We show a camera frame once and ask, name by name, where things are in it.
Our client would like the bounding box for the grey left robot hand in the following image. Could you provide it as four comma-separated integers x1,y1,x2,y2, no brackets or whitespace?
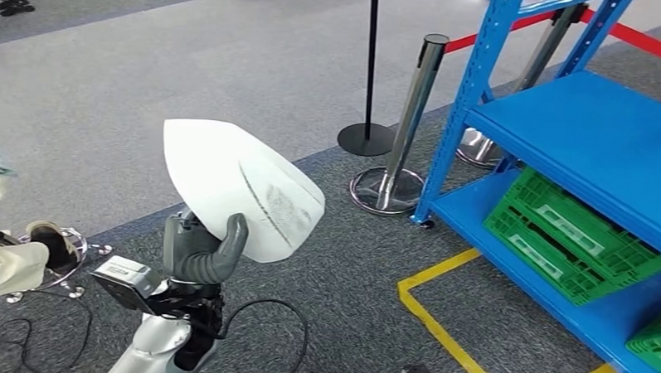
160,209,250,287

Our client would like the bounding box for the white curved plastic part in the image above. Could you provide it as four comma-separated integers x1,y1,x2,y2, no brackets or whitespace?
158,118,329,266

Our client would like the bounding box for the blue metal shelf rack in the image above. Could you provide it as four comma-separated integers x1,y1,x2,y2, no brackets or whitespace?
405,0,661,373

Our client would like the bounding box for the chrome stool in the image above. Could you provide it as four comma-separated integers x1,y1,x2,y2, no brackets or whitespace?
0,224,115,309

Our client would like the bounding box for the black shoe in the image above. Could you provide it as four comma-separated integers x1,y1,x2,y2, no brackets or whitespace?
24,220,82,275

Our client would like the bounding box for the person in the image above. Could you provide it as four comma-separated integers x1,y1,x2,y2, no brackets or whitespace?
0,135,85,303

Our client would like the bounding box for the black pole stand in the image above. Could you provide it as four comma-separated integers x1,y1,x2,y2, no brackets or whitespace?
336,0,402,159

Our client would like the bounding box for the green plastic crate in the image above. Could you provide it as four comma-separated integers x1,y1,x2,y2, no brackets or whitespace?
503,166,661,275
625,305,661,373
480,203,639,310

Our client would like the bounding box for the short red barrier belt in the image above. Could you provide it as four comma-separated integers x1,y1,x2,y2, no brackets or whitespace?
444,7,557,58

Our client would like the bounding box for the long red barrier belt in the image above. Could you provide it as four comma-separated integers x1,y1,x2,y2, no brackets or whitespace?
578,7,661,70

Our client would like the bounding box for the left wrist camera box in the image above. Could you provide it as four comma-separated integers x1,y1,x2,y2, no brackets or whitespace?
88,254,167,317

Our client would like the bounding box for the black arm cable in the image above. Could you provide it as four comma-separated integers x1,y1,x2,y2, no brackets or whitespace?
214,296,311,373

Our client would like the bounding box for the black floor cable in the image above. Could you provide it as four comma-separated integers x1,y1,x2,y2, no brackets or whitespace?
0,288,95,373

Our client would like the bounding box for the chrome stanchion post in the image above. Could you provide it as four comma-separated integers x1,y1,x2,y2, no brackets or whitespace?
348,31,451,219
454,0,589,175

